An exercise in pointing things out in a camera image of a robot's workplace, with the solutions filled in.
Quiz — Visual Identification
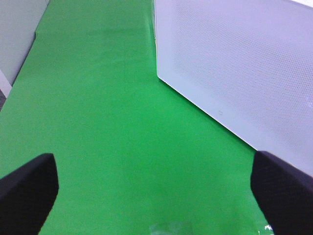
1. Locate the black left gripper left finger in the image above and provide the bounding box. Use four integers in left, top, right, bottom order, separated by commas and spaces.
0, 153, 59, 235

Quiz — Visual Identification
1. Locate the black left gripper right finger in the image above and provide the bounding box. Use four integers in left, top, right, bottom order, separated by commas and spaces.
250, 151, 313, 235

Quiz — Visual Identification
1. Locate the white microwave oven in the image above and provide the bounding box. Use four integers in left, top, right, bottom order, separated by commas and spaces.
151, 0, 158, 76

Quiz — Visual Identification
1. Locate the white microwave door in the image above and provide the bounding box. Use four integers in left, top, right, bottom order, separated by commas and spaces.
154, 0, 313, 175

